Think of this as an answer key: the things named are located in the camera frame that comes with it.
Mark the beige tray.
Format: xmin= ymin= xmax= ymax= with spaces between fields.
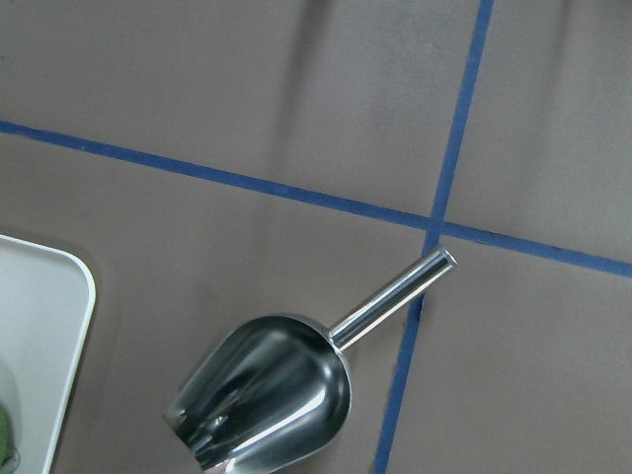
xmin=1 ymin=236 xmax=96 ymax=473

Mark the green lime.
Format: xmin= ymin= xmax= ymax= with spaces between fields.
xmin=0 ymin=405 xmax=11 ymax=467

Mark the metal ice scoop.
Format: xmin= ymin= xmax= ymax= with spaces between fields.
xmin=163 ymin=247 xmax=457 ymax=473

